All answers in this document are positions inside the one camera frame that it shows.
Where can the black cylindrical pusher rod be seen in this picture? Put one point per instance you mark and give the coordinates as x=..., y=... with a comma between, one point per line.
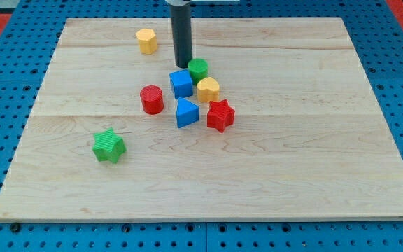
x=180, y=15

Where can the yellow hexagon block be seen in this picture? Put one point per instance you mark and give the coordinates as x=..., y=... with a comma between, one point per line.
x=147, y=41

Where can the yellow heart block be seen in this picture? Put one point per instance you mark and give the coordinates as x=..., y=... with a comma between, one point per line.
x=208, y=89

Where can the green cylinder block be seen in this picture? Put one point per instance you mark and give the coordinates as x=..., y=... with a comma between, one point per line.
x=198, y=69

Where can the blue cube block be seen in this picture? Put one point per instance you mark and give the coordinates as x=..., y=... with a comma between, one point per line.
x=181, y=83

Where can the red cylinder block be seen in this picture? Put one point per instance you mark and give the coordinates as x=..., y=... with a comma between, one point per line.
x=152, y=99

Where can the blue triangle block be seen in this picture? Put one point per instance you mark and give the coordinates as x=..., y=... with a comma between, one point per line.
x=186, y=113

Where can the red star block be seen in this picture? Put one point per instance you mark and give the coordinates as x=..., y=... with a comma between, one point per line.
x=220, y=115

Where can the green star block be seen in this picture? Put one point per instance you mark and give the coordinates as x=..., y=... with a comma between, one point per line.
x=108, y=146

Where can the light wooden board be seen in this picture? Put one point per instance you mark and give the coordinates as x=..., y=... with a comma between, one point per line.
x=309, y=141

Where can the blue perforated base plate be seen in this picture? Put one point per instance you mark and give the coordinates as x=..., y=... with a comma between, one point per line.
x=27, y=45

